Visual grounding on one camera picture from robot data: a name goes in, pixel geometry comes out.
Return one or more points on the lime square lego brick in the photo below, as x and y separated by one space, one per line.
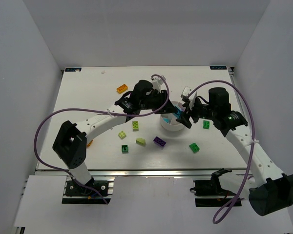
122 134

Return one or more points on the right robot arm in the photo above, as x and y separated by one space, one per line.
271 189

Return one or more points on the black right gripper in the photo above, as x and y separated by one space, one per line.
192 111

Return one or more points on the purple long lego brick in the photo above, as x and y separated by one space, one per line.
160 142

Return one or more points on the green small lego front left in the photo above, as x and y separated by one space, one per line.
124 149

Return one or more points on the lime long lego brick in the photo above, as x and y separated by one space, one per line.
135 126

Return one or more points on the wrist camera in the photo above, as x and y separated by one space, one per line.
157 81
188 94

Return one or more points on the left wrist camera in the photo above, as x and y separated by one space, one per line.
157 81

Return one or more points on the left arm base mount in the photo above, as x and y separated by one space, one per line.
76 194

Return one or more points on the white round divided container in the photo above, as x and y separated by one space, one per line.
174 126

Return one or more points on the teal long lego brick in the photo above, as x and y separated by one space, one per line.
178 113

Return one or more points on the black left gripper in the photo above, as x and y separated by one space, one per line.
163 102

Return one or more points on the blue corner tag left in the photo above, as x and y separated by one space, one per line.
78 69

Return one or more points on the blue corner tag right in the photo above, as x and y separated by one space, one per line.
218 67

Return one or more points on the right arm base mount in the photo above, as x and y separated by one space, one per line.
209 193

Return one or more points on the teal square lego brick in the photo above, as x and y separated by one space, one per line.
167 120

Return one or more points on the green square lego right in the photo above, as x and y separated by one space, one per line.
206 124

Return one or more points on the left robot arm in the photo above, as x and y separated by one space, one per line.
72 139

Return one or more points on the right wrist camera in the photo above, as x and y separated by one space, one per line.
188 94

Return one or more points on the aluminium table edge rail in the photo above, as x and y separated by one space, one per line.
147 173

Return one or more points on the lime rounded lego brick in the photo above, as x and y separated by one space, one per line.
141 141

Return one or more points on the yellow long lego brick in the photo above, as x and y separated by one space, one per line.
122 88

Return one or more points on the green lego front right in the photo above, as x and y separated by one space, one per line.
194 147

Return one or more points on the blue corner tag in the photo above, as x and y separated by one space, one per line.
218 67
78 69

